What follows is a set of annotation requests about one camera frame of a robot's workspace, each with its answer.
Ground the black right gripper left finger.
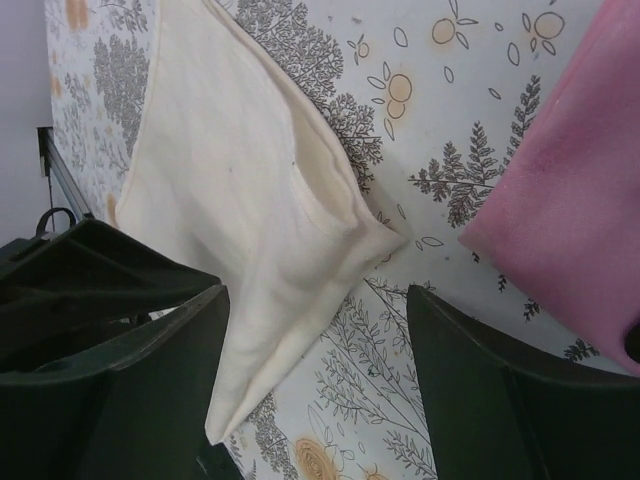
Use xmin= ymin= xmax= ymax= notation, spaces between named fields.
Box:
xmin=1 ymin=285 xmax=229 ymax=479

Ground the pink floral placemat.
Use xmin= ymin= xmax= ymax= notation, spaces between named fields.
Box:
xmin=459 ymin=1 xmax=639 ymax=374

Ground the white cloth napkin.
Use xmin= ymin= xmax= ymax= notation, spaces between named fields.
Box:
xmin=115 ymin=1 xmax=403 ymax=444

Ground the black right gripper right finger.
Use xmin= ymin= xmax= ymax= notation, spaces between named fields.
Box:
xmin=407 ymin=285 xmax=639 ymax=479

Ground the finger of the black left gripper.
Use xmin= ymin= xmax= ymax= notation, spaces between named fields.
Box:
xmin=1 ymin=220 xmax=221 ymax=370

